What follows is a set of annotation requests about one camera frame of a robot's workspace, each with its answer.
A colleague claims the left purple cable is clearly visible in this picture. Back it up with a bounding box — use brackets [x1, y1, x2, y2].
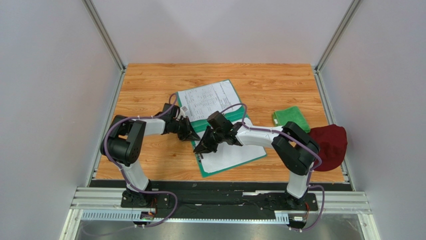
[103, 92, 179, 229]

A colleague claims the green file folder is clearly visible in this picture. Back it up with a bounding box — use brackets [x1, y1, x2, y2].
[177, 79, 267, 178]

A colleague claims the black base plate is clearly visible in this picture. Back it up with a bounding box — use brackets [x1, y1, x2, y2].
[127, 181, 321, 220]

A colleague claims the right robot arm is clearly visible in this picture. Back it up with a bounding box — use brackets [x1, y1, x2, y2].
[193, 111, 320, 209]

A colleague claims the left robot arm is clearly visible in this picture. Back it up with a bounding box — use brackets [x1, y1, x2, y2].
[100, 103, 200, 208]

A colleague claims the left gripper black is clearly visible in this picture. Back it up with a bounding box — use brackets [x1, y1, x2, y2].
[170, 116, 201, 142]

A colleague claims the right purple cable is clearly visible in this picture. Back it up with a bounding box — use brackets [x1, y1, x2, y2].
[219, 102, 325, 232]

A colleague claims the dark red hat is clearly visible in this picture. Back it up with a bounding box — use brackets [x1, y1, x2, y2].
[309, 124, 348, 172]

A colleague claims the printed paper sheet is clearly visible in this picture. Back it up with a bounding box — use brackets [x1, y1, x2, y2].
[177, 79, 241, 122]

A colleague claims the purple cable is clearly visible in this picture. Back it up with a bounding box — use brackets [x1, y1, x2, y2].
[219, 102, 325, 232]
[103, 92, 179, 229]

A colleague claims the white paper sheet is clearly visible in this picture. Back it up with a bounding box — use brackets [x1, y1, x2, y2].
[195, 142, 267, 178]

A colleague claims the green folded cloth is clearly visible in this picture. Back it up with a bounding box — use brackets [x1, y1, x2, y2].
[272, 106, 311, 133]

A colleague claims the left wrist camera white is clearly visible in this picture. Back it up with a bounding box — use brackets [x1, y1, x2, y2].
[177, 106, 189, 120]

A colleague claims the right aluminium frame post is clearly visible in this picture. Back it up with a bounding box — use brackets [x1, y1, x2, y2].
[314, 0, 363, 72]

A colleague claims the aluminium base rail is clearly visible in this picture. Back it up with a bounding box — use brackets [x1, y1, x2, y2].
[70, 187, 372, 224]

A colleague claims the left aluminium frame post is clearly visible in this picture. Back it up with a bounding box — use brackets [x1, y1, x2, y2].
[82, 0, 126, 73]

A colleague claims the aluminium frame post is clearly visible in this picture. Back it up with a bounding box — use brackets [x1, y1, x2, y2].
[82, 0, 126, 73]
[314, 0, 363, 72]

